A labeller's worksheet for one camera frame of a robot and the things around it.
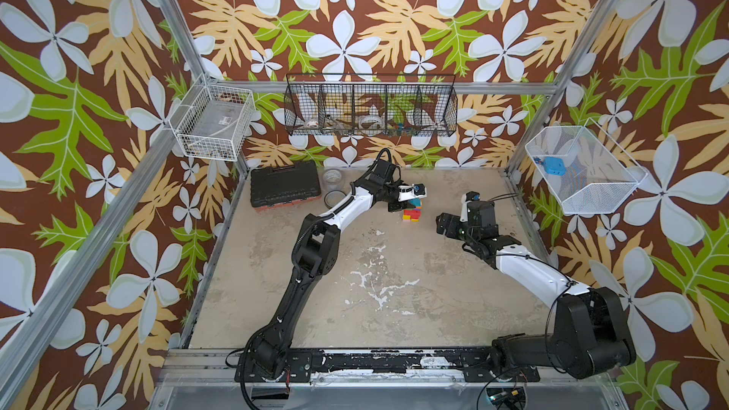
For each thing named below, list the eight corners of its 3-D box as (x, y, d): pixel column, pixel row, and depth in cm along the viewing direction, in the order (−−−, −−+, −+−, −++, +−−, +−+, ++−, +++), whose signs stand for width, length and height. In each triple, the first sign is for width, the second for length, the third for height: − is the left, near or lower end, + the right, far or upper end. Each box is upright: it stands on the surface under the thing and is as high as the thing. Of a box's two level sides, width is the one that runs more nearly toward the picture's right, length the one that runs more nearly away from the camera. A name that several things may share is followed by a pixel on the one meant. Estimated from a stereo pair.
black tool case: (253, 213, 108) (248, 203, 103) (255, 177, 120) (251, 167, 115) (321, 202, 111) (320, 193, 107) (317, 169, 123) (315, 159, 118)
